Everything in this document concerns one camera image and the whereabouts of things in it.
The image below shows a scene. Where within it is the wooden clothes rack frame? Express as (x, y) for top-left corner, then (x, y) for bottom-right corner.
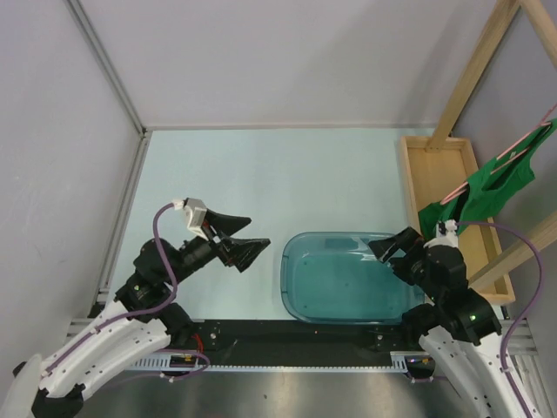
(399, 1), (556, 306)

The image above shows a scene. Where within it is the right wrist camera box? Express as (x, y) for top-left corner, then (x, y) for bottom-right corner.
(424, 219), (459, 248)

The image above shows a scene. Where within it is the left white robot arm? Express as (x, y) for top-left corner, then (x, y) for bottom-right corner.
(1, 199), (271, 417)

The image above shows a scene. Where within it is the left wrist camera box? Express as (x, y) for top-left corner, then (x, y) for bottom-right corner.
(171, 198), (208, 240)

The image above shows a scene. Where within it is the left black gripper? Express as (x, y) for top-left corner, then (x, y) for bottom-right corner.
(166, 209), (270, 286)

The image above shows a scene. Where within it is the green tank top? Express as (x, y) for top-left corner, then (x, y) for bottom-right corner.
(419, 119), (556, 240)

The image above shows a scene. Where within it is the white slotted cable duct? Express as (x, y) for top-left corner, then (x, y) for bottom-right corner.
(126, 351), (428, 374)

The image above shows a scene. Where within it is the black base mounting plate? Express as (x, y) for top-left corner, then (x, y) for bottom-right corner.
(170, 320), (421, 367)

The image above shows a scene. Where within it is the teal transparent plastic bin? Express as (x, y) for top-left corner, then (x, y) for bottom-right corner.
(280, 232), (426, 325)

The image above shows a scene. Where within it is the aluminium frame post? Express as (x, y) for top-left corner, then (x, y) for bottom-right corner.
(64, 1), (148, 318)

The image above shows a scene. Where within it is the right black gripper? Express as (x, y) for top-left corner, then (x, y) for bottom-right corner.
(366, 226), (442, 301)

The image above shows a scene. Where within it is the pink wire hanger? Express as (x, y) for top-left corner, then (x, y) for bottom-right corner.
(440, 102), (557, 206)

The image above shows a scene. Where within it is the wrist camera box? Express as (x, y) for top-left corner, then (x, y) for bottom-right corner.
(171, 198), (208, 240)
(424, 219), (459, 248)

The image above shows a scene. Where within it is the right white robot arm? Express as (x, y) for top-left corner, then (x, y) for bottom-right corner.
(368, 219), (541, 417)

